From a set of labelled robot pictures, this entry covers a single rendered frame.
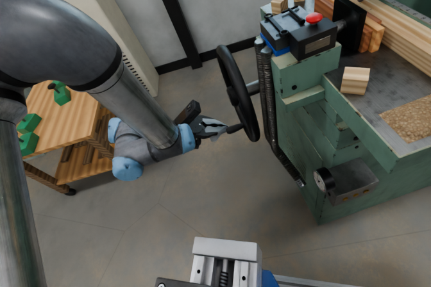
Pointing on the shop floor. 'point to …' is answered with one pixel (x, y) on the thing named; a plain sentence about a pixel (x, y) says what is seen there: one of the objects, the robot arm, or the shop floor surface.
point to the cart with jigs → (65, 134)
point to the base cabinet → (319, 143)
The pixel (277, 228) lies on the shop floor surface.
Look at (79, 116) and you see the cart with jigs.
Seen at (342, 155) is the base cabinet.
